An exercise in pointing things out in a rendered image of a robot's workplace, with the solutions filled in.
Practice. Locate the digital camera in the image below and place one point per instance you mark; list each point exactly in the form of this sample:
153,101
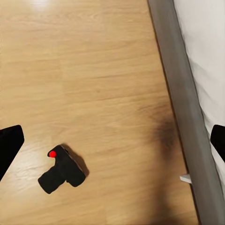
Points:
65,169

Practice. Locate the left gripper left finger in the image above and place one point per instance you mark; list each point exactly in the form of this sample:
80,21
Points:
11,140

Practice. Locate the bed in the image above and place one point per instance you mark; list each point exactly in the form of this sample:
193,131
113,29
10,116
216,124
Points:
191,36

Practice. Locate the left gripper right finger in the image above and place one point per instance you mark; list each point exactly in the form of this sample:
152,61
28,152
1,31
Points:
217,139

